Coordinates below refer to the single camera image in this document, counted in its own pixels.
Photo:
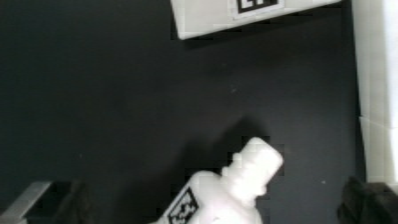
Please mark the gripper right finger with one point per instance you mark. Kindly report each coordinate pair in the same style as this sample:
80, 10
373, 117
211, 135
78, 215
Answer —
367, 203

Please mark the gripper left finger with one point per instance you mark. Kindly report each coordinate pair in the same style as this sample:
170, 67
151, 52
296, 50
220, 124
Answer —
49, 204

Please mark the white lamp bulb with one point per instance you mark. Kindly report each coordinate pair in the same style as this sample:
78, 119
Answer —
215, 200

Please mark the white lamp base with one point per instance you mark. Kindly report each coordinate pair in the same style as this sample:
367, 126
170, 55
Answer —
206, 16

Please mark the white front fence rail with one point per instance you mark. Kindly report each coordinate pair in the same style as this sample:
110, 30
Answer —
374, 27

